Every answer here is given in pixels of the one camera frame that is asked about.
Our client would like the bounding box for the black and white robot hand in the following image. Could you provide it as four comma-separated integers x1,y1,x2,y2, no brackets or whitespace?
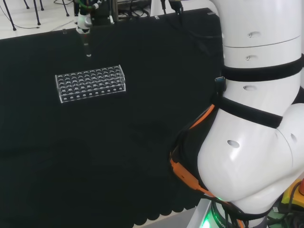
73,0,115,34

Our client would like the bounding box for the clear glass test tube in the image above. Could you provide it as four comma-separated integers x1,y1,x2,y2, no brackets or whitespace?
82,31,93,58

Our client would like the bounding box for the clear plastic test tube rack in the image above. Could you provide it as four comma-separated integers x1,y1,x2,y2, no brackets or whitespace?
55,65,126,104

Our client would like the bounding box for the black tripod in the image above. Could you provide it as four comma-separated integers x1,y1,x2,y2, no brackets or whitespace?
0,0,45,32

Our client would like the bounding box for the black bench cloth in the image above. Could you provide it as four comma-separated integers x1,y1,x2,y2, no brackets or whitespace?
0,7,224,228

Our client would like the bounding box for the yellow stop button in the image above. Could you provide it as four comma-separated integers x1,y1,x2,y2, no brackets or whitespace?
281,177,304,210

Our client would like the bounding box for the black cable tangle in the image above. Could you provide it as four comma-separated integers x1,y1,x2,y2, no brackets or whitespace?
117,0,152,21

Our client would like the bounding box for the thin cable on floor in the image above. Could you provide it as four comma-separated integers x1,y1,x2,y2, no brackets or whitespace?
13,19,74,29

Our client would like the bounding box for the thick black cable with plug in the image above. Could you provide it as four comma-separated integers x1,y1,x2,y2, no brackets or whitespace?
159,0,224,52

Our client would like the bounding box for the blue plug with black cable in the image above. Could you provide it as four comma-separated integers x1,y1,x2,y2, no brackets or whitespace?
214,76,227,97

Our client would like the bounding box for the orange cable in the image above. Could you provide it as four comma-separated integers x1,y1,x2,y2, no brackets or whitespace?
169,104,248,228

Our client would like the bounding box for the white pedestal with green light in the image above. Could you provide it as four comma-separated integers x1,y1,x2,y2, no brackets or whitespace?
189,197,228,228

